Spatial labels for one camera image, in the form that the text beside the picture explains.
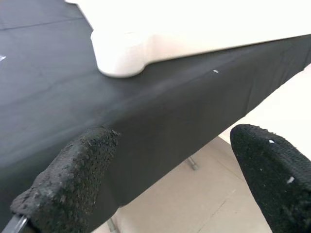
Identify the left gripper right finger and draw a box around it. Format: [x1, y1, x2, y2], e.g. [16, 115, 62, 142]
[229, 123, 311, 233]

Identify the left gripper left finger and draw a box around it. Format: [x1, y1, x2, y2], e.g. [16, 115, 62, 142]
[9, 126, 121, 233]

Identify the white plastic children table top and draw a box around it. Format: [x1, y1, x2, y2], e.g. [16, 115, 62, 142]
[64, 0, 311, 79]

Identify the black table cloth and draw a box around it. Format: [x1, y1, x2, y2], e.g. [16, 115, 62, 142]
[0, 0, 311, 231]

